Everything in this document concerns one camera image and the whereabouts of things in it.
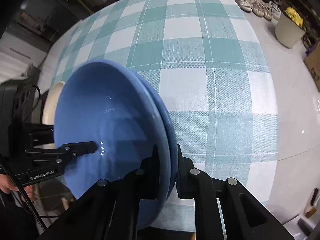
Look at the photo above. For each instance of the person's left hand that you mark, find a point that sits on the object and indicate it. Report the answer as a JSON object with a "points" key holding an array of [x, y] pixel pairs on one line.
{"points": [[7, 186]]}

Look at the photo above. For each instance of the cardboard box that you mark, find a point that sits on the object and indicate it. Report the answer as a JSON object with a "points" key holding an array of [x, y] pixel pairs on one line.
{"points": [[312, 62]]}

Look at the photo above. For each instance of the beige round plate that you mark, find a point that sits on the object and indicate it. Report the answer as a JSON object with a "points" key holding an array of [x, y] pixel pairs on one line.
{"points": [[51, 103]]}

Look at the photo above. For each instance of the teal plaid tablecloth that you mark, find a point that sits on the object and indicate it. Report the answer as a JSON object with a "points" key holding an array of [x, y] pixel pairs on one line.
{"points": [[206, 63]]}

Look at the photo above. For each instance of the beige trash bin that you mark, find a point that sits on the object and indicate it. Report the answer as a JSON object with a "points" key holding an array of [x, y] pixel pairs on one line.
{"points": [[290, 28]]}

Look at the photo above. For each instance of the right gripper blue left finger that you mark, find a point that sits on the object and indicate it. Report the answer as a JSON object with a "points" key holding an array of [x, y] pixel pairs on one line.
{"points": [[122, 198]]}

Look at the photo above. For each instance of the blue bowl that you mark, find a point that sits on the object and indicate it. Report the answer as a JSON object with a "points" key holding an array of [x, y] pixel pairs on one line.
{"points": [[106, 103], [169, 129]]}

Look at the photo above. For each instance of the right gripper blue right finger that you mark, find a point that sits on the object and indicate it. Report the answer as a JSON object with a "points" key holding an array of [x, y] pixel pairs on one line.
{"points": [[195, 184]]}

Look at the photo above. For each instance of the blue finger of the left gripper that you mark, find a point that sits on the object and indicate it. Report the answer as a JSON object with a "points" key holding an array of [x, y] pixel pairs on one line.
{"points": [[80, 148]]}

